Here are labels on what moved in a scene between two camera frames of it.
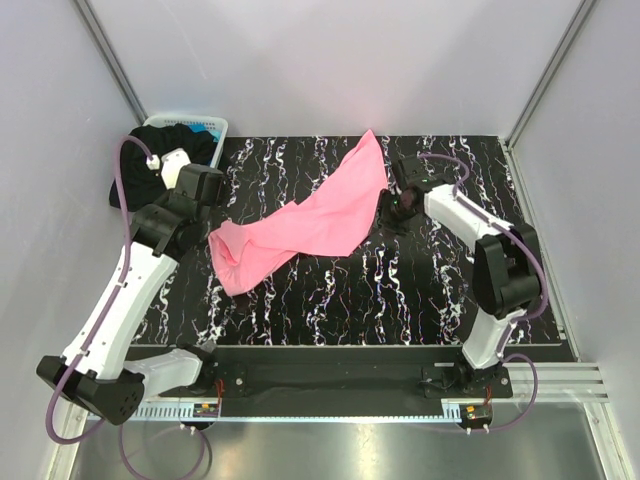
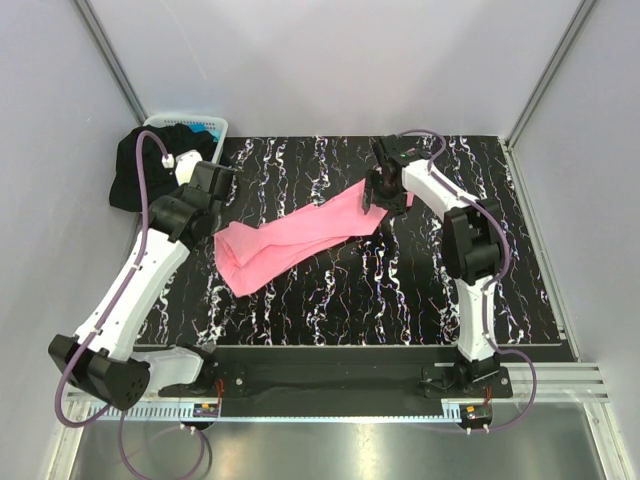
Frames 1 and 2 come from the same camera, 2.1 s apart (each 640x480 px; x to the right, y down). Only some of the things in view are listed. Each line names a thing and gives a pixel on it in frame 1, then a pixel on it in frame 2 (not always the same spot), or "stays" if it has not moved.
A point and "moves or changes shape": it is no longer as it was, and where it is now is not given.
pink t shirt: (331, 218) moves or changes shape
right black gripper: (385, 198) -> (395, 206)
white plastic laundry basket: (174, 119) stays
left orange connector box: (206, 410) stays
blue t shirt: (202, 127) stays
